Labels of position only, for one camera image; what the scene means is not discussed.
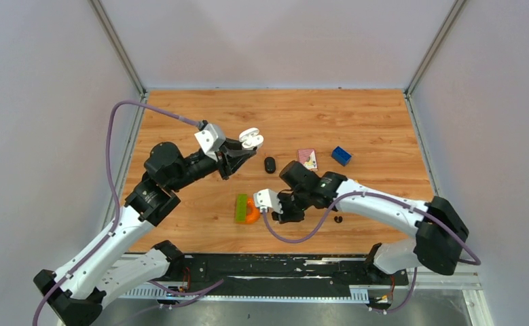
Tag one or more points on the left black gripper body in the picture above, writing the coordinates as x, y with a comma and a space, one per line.
223, 164

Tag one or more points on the orange half ring block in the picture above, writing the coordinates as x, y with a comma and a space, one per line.
252, 212

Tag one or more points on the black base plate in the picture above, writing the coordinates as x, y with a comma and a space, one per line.
278, 275

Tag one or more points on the white earbud charging case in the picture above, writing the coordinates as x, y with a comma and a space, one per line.
251, 138

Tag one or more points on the green toy brick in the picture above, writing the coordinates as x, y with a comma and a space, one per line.
241, 208

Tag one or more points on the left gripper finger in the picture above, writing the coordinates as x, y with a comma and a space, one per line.
235, 160
233, 146

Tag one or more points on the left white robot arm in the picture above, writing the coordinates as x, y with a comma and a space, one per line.
80, 290

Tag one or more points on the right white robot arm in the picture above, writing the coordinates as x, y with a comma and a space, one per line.
436, 234

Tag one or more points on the playing card box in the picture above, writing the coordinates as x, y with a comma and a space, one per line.
307, 157

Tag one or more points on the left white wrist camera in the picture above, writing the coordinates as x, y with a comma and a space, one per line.
210, 139

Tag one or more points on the black earbud case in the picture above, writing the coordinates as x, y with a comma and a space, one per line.
270, 165

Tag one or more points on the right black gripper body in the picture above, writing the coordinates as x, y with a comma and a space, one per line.
293, 206

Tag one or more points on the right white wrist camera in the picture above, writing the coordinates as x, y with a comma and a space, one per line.
267, 199

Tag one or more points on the blue toy brick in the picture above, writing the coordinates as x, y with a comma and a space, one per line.
341, 156

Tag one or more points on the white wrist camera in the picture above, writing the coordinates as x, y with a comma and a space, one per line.
267, 199
210, 139

